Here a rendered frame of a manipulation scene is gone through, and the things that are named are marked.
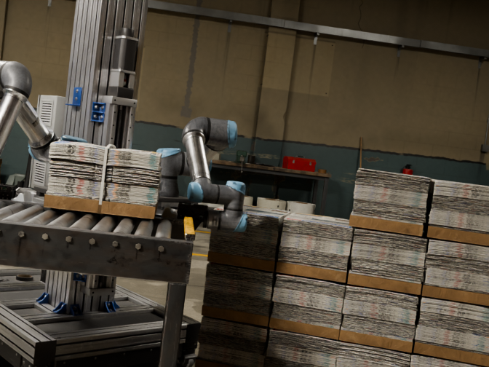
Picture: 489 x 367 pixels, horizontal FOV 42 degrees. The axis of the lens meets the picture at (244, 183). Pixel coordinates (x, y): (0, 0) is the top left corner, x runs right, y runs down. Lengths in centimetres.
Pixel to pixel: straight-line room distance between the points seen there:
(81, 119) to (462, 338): 190
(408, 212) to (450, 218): 16
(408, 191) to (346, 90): 699
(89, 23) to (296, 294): 155
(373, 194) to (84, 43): 151
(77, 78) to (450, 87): 755
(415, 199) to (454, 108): 751
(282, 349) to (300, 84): 697
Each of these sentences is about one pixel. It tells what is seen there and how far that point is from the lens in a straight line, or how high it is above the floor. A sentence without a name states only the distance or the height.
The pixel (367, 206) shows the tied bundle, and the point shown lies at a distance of 258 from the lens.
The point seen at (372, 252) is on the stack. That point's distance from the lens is 260.
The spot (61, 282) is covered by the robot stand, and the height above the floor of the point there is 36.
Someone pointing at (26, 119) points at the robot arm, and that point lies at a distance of 279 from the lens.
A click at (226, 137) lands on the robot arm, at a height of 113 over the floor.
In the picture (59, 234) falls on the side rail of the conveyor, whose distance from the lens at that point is 188.
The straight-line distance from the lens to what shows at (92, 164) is 225.
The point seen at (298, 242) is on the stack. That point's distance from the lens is 262.
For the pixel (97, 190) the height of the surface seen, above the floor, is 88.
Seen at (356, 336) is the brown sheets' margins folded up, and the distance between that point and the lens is 266.
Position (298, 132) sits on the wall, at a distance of 934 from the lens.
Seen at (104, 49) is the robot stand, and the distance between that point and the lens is 307.
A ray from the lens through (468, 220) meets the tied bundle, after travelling 260.
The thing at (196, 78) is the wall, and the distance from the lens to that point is 923.
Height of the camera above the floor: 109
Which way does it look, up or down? 3 degrees down
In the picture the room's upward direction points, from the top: 7 degrees clockwise
